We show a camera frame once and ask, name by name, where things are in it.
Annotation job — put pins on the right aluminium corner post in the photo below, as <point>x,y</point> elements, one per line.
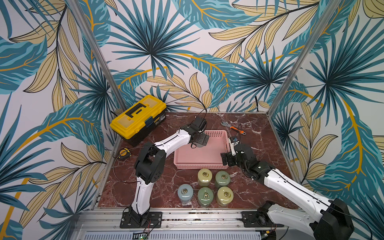
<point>318,29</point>

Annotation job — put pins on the left aluminium corner post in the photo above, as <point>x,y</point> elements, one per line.
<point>94,46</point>

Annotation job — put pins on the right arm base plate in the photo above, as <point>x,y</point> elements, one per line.
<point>254,219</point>

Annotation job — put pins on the olive tea canister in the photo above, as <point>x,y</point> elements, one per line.
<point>204,177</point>
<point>224,196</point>

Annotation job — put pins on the aluminium front rail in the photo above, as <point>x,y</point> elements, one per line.
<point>179,224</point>

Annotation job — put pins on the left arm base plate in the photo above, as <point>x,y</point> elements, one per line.
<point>131,220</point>

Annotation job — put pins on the aluminium corner post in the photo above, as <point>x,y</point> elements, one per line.
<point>94,46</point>
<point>318,29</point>

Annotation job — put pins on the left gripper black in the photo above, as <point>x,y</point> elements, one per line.
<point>201,140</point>

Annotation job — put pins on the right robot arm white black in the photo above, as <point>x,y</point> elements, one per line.
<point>317,216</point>

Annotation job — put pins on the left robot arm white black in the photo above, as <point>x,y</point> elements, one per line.
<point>151,160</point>

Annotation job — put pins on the yellow black toolbox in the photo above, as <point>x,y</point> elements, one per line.
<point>135,124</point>

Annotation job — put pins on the green tea canister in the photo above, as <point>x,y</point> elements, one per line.
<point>222,179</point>
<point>205,197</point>

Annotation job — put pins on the pink plastic basket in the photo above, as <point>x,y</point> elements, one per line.
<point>209,156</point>

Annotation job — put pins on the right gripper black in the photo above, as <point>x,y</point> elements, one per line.
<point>227,157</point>

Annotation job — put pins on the yellow black tape measure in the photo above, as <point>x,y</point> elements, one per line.
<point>124,153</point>

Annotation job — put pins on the orange handled adjustable wrench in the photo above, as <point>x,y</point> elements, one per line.
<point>226,124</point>

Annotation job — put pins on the blue-grey tea canister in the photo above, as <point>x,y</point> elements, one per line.
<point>185,193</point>

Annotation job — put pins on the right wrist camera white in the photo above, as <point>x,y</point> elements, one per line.
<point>234,145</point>

